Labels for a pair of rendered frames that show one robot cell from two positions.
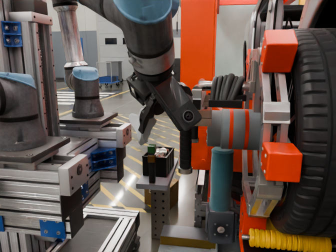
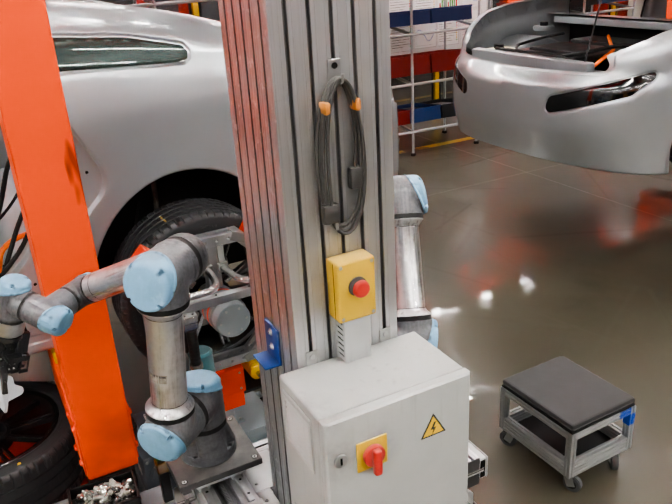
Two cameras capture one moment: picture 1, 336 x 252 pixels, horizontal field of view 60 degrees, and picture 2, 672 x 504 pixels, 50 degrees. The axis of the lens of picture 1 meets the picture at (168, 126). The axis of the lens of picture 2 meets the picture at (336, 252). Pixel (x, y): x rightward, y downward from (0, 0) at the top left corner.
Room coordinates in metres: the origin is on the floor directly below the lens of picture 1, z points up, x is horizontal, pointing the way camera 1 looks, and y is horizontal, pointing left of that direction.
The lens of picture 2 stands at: (2.03, 1.87, 2.04)
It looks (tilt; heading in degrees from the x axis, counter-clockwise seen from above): 23 degrees down; 233
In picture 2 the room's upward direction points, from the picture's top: 3 degrees counter-clockwise
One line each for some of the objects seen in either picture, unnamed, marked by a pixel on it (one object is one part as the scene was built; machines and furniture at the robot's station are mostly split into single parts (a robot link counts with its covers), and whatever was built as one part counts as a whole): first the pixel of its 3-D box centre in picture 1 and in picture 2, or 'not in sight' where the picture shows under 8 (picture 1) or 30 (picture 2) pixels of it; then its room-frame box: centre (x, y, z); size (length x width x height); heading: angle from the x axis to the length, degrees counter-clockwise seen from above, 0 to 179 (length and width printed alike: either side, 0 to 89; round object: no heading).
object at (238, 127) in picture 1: (237, 129); (223, 309); (0.98, -0.24, 0.85); 0.21 x 0.14 x 0.14; 81
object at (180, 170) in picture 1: (185, 147); not in sight; (0.84, -0.05, 0.83); 0.04 x 0.04 x 0.16
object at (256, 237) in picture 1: (288, 240); (246, 359); (0.84, -0.39, 0.51); 0.29 x 0.06 x 0.06; 81
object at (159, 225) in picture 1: (160, 204); not in sight; (1.65, 0.05, 0.21); 0.10 x 0.10 x 0.42; 81
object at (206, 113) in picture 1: (196, 115); not in sight; (0.84, -0.08, 0.93); 0.09 x 0.05 x 0.05; 81
